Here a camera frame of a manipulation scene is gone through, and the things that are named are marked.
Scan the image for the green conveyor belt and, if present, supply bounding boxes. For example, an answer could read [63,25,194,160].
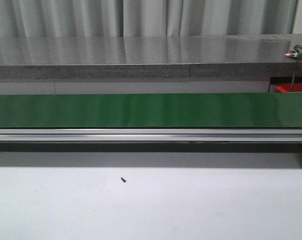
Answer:
[0,92,302,128]

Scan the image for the grey stone counter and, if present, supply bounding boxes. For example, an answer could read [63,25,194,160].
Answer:
[0,34,302,80]

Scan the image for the red plastic tray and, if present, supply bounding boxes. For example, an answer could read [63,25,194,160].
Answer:
[275,83,302,93]

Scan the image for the small green circuit board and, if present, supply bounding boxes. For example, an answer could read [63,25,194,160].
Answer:
[284,50,302,59]

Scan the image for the grey curtain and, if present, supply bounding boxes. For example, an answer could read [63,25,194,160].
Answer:
[0,0,298,38]

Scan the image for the aluminium conveyor frame rail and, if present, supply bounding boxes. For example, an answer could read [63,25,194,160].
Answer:
[0,128,302,153]

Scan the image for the red black wire cable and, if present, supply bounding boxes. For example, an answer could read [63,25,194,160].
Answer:
[290,44,302,93]

